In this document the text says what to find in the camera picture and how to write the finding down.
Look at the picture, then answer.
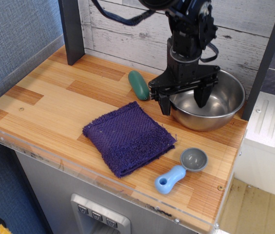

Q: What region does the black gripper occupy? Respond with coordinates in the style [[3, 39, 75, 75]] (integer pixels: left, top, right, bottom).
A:
[[149, 55, 220, 116]]

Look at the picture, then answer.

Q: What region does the metal bowl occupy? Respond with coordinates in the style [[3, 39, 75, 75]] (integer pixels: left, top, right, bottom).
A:
[[170, 71, 246, 132]]

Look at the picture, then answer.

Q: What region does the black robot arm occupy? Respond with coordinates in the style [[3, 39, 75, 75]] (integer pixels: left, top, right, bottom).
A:
[[141, 0, 220, 116]]

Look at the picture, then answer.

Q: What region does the green oval toy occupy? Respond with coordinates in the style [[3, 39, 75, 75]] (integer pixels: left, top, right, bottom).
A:
[[128, 70, 150, 100]]

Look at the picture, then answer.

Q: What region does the blue grey measuring scoop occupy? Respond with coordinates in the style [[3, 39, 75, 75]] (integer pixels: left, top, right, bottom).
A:
[[155, 148, 208, 195]]

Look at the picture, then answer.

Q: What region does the purple folded towel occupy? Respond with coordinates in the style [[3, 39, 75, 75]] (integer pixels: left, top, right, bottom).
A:
[[82, 101, 176, 178]]

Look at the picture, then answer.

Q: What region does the white ribbed appliance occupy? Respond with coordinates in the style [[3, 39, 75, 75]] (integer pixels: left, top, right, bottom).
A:
[[234, 92, 275, 195]]

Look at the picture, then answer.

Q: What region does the silver dispenser button panel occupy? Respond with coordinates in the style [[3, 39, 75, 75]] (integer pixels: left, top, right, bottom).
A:
[[71, 194, 131, 234]]

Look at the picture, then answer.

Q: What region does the black braided cable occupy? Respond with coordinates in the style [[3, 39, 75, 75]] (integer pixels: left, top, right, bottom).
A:
[[90, 0, 157, 26]]

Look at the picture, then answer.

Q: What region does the dark grey right post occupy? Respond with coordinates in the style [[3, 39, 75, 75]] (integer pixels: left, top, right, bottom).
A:
[[241, 24, 275, 120]]

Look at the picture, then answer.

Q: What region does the dark grey post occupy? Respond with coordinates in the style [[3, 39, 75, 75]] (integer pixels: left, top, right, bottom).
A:
[[58, 0, 85, 65], [241, 24, 275, 120]]

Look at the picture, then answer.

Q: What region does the dark grey left post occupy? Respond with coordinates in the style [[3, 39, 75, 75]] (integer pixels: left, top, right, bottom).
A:
[[58, 0, 85, 65]]

